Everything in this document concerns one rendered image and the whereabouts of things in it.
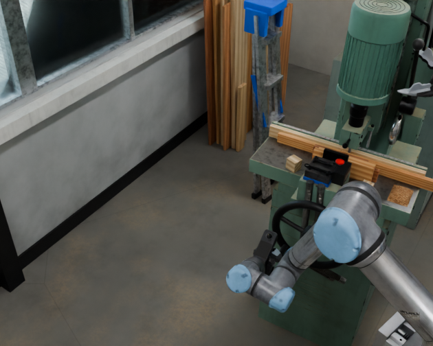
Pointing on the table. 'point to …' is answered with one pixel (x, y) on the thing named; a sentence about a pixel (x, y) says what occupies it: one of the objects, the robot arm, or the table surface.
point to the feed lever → (406, 105)
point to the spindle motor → (372, 50)
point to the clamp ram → (334, 155)
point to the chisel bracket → (356, 134)
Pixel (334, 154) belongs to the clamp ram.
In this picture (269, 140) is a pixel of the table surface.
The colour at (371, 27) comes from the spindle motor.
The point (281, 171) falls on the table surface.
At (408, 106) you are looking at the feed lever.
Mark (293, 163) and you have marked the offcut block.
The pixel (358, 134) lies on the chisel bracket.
